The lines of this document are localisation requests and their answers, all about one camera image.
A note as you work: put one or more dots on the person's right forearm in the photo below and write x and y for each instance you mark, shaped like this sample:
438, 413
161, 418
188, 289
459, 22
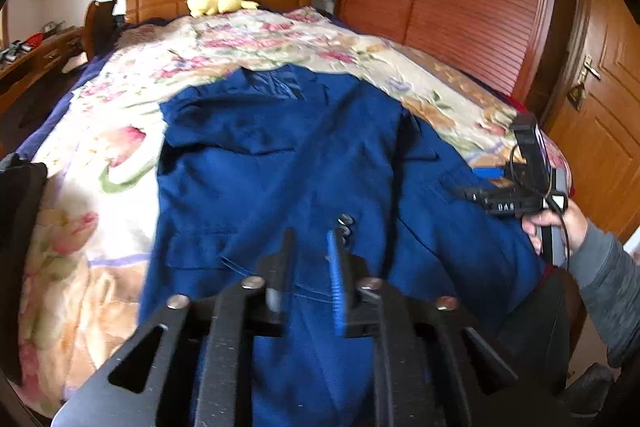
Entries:
610, 287

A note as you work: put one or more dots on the black garment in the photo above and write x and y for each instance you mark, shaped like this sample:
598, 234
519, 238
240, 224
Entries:
20, 207

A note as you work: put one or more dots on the floral blanket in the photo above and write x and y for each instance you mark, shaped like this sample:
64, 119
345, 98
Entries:
100, 157

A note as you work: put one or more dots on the wooden chair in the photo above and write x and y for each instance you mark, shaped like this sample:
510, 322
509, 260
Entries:
97, 27

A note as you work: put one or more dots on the red cloth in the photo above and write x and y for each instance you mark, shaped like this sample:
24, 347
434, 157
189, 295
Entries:
520, 107

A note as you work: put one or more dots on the dark cloth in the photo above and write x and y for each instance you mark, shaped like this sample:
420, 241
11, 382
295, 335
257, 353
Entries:
540, 332

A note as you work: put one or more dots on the blue suit jacket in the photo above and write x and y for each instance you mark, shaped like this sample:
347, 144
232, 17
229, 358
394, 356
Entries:
300, 157

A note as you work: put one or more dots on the blue bed sheet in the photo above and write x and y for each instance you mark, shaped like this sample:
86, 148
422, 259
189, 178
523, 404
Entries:
65, 107

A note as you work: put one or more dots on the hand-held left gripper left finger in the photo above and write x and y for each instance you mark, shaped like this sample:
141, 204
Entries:
285, 267

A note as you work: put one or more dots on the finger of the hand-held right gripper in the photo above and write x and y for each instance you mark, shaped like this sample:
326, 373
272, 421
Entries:
505, 206
490, 173

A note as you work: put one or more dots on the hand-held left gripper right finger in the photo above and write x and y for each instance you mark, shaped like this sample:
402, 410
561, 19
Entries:
337, 287

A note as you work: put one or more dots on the long wooden desk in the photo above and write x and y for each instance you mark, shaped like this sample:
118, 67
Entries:
40, 57

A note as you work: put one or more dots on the wooden door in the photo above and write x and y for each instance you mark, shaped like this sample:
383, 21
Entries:
610, 132

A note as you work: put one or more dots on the person's right hand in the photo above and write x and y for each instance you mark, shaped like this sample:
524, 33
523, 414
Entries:
575, 222

